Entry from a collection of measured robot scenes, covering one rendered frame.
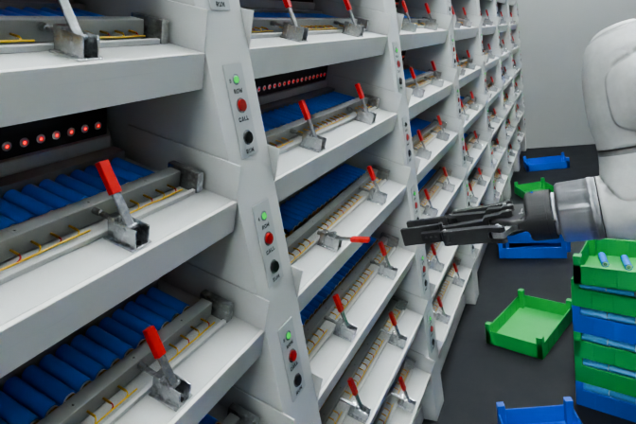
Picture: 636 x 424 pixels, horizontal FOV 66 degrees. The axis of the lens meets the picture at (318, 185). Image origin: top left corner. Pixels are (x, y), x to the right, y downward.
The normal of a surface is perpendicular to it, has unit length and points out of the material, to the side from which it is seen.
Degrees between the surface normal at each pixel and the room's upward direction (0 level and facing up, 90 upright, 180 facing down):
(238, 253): 90
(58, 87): 112
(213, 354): 22
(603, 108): 88
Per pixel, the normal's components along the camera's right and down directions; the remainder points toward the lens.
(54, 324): 0.88, 0.32
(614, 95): -0.89, 0.17
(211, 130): -0.44, 0.29
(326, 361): 0.18, -0.90
